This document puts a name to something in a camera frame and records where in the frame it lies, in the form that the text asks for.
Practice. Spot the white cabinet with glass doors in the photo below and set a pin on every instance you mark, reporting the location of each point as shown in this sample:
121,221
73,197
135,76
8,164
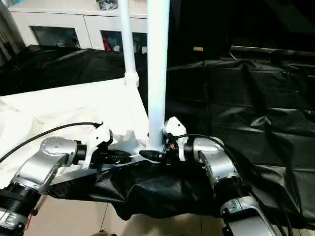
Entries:
61,19

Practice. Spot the dark rounded robot body part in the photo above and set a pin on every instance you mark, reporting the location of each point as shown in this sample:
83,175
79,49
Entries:
103,233

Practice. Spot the long black bar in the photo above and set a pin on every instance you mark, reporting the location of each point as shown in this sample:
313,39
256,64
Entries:
273,50

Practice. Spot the white plastic table leg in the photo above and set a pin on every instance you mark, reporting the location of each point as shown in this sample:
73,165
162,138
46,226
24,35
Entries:
128,37
158,61

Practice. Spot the black backdrop cloth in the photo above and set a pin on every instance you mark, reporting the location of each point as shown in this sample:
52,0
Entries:
246,22

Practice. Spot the grey curtain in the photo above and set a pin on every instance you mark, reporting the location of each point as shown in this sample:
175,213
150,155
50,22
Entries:
9,29

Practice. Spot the small bottle with white label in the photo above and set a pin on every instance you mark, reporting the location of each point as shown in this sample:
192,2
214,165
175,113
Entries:
117,48
144,50

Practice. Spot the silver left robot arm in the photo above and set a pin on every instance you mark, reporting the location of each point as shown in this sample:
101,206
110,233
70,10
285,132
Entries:
44,157

